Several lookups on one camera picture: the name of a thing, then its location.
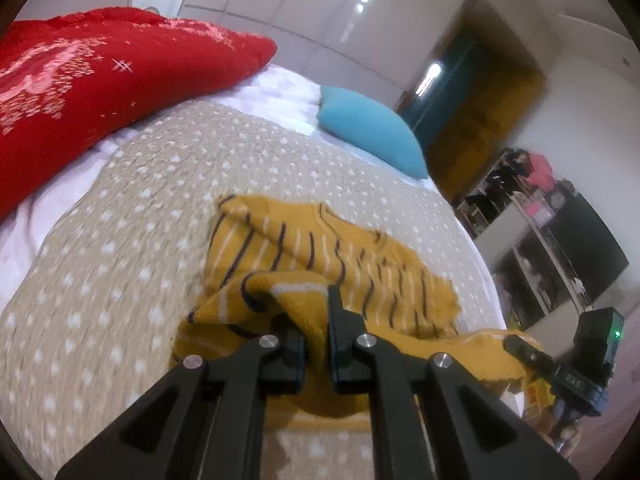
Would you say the pink clothes pile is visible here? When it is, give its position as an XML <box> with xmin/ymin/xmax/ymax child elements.
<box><xmin>526</xmin><ymin>153</ymin><xmax>555</xmax><ymax>192</ymax></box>

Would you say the black television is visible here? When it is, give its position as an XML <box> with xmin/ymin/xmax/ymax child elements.
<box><xmin>544</xmin><ymin>194</ymin><xmax>629</xmax><ymax>302</ymax></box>

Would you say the red snowflake blanket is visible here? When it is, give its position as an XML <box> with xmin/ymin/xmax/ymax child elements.
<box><xmin>1</xmin><ymin>6</ymin><xmax>277</xmax><ymax>216</ymax></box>

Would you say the teal pillow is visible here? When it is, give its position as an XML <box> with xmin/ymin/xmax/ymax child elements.
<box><xmin>317</xmin><ymin>86</ymin><xmax>428</xmax><ymax>179</ymax></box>

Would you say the yellow striped knit sweater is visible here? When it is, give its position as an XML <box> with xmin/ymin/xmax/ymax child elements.
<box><xmin>172</xmin><ymin>195</ymin><xmax>533</xmax><ymax>430</ymax></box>

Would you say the beige white-dotted quilt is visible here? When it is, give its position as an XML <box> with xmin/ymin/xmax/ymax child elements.
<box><xmin>1</xmin><ymin>102</ymin><xmax>503</xmax><ymax>479</ymax></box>

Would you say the brown wooden door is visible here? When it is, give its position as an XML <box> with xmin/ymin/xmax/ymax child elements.
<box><xmin>426</xmin><ymin>65</ymin><xmax>546</xmax><ymax>203</ymax></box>

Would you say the white shelf unit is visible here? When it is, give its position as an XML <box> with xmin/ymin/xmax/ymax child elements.
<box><xmin>456</xmin><ymin>148</ymin><xmax>602</xmax><ymax>330</ymax></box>

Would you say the white glossy wardrobe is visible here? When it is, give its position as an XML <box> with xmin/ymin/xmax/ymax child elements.
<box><xmin>177</xmin><ymin>0</ymin><xmax>551</xmax><ymax>106</ymax></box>

